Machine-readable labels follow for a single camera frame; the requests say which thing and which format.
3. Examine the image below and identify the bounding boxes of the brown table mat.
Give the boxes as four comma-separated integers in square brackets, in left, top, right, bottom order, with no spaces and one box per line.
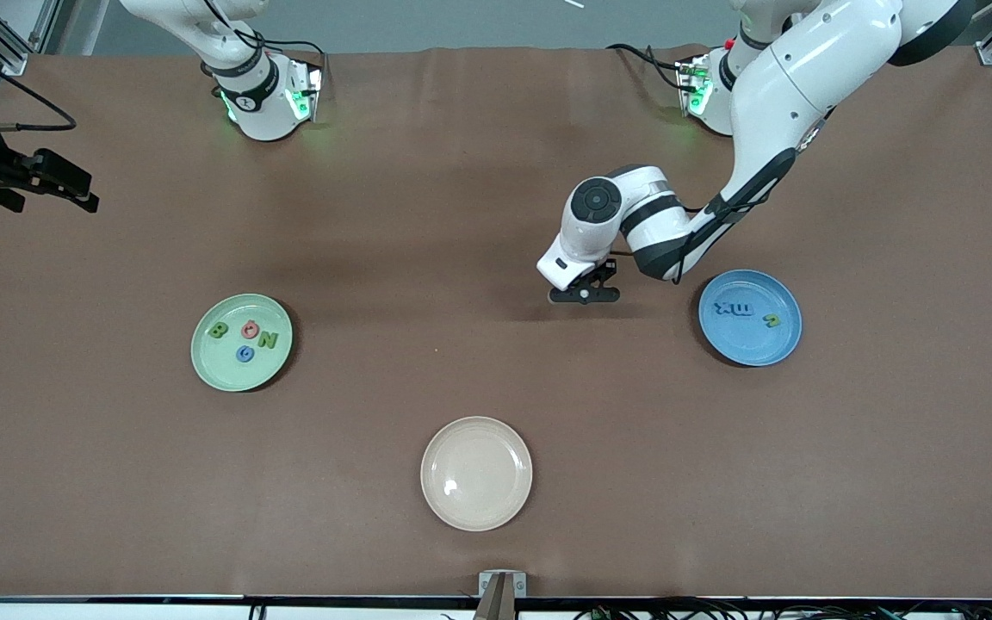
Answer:
[0,45,992,599]

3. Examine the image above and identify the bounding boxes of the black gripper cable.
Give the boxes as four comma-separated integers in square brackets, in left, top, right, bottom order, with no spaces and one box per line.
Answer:
[608,121,824,285]
[0,52,78,133]

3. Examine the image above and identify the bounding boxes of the blue plate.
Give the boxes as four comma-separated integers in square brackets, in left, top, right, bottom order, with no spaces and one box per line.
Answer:
[697,269,803,369]

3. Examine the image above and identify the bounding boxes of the beige plate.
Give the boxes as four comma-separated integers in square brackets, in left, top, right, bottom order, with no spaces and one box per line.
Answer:
[419,416,534,533]

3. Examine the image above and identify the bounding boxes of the black arm base cable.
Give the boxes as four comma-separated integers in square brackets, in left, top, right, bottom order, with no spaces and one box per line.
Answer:
[606,43,695,91]
[208,0,329,74]

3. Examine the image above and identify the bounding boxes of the light green plate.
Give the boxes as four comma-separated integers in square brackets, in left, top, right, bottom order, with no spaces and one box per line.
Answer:
[190,293,295,394]

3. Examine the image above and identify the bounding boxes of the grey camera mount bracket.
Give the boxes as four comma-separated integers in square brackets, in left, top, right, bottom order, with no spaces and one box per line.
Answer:
[474,570,528,620]

